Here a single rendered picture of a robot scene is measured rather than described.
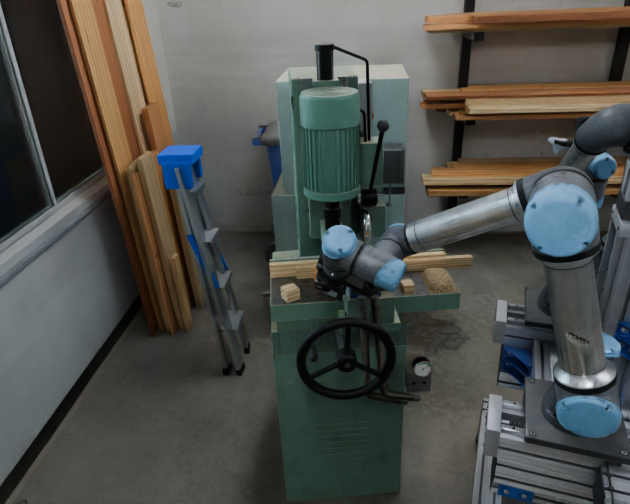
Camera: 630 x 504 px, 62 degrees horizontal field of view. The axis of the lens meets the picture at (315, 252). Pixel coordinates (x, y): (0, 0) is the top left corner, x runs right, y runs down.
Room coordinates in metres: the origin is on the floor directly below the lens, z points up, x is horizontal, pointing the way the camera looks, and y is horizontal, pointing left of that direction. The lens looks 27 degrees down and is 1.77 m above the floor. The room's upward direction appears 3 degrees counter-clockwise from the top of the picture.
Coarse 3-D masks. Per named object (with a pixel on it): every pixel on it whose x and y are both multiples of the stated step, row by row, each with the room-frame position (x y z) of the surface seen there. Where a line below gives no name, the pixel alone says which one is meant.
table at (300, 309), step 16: (416, 272) 1.53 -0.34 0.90; (272, 288) 1.47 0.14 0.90; (304, 288) 1.46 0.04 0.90; (416, 288) 1.43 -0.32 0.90; (272, 304) 1.37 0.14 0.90; (288, 304) 1.37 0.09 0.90; (304, 304) 1.37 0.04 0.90; (320, 304) 1.37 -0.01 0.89; (336, 304) 1.37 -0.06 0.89; (400, 304) 1.38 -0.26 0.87; (416, 304) 1.38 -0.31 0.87; (432, 304) 1.39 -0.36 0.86; (448, 304) 1.39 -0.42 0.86; (272, 320) 1.36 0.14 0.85; (288, 320) 1.37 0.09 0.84
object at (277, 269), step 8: (408, 256) 1.56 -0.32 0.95; (416, 256) 1.56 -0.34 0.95; (424, 256) 1.56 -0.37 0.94; (432, 256) 1.56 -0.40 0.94; (440, 256) 1.56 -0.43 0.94; (272, 264) 1.54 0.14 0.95; (280, 264) 1.54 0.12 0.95; (288, 264) 1.54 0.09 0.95; (296, 264) 1.54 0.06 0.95; (304, 264) 1.54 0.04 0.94; (312, 264) 1.54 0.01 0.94; (272, 272) 1.54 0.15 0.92; (280, 272) 1.54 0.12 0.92; (288, 272) 1.54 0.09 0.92
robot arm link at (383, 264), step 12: (384, 240) 1.09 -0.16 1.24; (360, 252) 1.02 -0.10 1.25; (372, 252) 1.02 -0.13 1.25; (384, 252) 1.03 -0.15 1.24; (396, 252) 1.05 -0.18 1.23; (360, 264) 1.00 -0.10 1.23; (372, 264) 1.00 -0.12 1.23; (384, 264) 0.99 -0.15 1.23; (396, 264) 1.00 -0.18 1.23; (360, 276) 1.01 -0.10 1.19; (372, 276) 0.99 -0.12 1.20; (384, 276) 0.98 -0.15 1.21; (396, 276) 0.98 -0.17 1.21; (384, 288) 0.99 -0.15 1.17; (396, 288) 1.00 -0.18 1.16
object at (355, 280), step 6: (348, 276) 1.13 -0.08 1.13; (354, 276) 1.14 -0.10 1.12; (342, 282) 1.13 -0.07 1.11; (348, 282) 1.12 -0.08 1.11; (354, 282) 1.13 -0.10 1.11; (360, 282) 1.14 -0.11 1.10; (366, 282) 1.14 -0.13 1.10; (354, 288) 1.13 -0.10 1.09; (360, 288) 1.13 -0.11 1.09; (366, 288) 1.13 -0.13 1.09; (372, 288) 1.14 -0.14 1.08; (366, 294) 1.13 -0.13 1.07; (372, 294) 1.13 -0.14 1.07
